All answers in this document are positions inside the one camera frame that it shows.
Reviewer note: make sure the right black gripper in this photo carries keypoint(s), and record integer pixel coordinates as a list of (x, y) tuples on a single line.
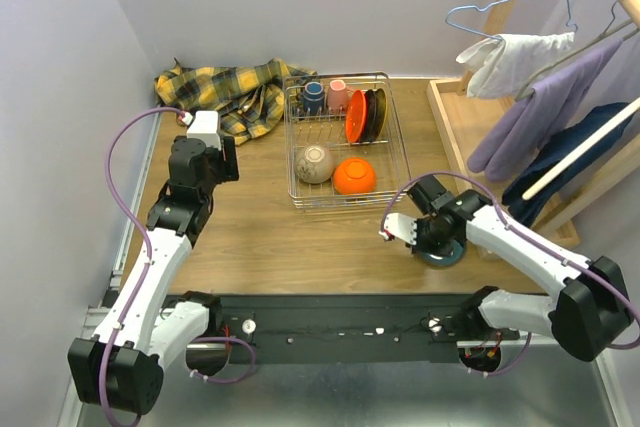
[(443, 250)]

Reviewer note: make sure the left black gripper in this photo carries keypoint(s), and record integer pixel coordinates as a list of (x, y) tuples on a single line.
[(228, 159)]

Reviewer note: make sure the teal blue plate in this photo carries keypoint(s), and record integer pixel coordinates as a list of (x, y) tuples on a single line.
[(446, 255)]

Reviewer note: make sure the orange bowl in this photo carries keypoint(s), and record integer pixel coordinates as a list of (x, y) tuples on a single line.
[(354, 176)]

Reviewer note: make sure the blue mug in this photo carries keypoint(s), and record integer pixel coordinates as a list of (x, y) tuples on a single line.
[(313, 98)]

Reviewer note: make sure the wire metal dish rack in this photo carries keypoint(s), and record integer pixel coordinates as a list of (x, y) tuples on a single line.
[(308, 126)]

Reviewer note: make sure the pink white mug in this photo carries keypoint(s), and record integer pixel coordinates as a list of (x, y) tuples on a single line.
[(337, 97)]

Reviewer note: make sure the yellow patterned plate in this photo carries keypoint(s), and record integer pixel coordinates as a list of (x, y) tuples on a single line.
[(381, 112)]

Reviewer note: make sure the orange plate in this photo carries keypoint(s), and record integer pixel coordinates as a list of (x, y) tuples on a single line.
[(355, 117)]

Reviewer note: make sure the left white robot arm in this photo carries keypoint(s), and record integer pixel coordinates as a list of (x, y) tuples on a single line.
[(150, 267)]

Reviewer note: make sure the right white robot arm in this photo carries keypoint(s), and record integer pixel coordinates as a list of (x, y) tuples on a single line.
[(585, 304)]

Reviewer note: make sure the yellow plaid shirt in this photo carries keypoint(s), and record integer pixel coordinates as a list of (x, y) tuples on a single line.
[(250, 100)]

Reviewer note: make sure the purple garment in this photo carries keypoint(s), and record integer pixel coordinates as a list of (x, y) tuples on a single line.
[(530, 122)]

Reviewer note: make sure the white cloth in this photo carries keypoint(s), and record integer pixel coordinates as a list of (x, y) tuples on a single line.
[(500, 65)]

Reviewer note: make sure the right white camera module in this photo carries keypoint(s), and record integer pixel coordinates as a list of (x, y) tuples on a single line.
[(399, 226)]

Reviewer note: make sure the white camera module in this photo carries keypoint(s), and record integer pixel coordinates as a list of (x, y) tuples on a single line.
[(204, 126), (399, 226)]

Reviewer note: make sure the left white camera module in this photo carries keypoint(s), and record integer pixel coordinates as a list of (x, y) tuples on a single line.
[(204, 126)]

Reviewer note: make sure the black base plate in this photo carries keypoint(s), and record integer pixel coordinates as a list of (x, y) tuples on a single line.
[(347, 328)]

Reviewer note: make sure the aluminium rail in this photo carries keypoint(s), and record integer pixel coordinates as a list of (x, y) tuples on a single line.
[(529, 381)]

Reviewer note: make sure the grey wire hanger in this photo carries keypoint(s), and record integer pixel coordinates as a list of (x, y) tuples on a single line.
[(526, 90)]

